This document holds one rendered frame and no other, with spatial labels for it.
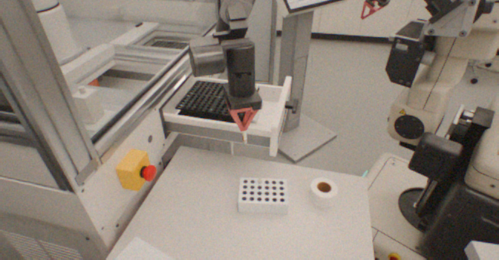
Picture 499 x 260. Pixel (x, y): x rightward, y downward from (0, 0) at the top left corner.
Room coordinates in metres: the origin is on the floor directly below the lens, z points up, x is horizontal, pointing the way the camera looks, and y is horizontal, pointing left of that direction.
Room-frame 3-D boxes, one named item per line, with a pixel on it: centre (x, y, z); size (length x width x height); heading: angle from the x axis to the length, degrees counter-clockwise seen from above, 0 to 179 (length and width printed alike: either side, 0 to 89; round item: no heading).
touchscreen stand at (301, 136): (1.73, -0.33, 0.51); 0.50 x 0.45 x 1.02; 39
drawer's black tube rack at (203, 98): (0.79, 0.09, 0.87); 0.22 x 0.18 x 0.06; 76
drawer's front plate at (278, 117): (0.74, -0.10, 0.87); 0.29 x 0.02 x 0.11; 166
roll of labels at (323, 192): (0.50, -0.20, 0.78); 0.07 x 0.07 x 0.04
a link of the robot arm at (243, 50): (0.54, 0.02, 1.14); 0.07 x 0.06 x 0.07; 110
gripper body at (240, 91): (0.54, 0.01, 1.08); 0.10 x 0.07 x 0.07; 14
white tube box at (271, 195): (0.49, -0.04, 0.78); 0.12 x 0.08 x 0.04; 87
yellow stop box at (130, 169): (0.49, 0.27, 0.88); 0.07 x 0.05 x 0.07; 166
